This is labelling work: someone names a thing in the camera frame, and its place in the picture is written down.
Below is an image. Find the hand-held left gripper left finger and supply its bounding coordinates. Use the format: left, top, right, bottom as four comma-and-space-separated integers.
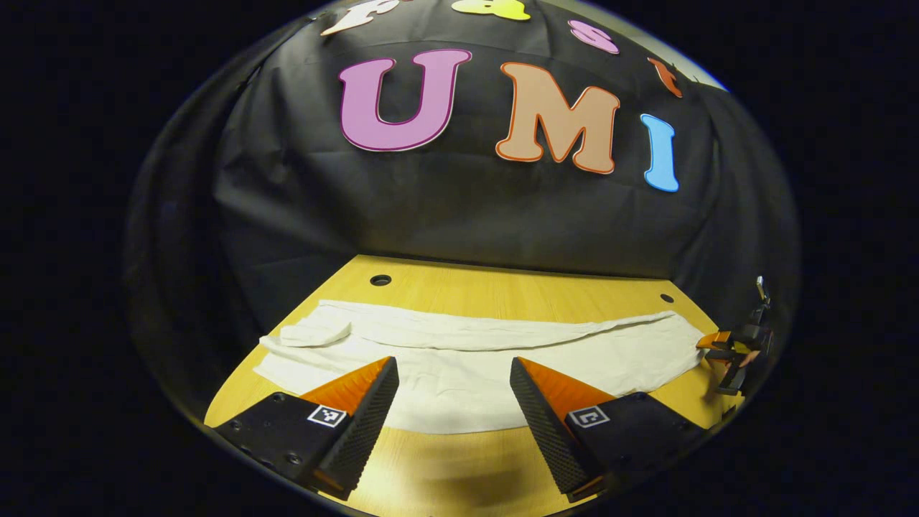
205, 355, 401, 502

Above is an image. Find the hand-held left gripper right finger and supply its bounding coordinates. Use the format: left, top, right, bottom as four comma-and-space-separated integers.
509, 356, 709, 504

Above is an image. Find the black backdrop cloth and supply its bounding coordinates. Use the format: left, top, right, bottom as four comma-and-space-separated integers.
126, 0, 801, 421

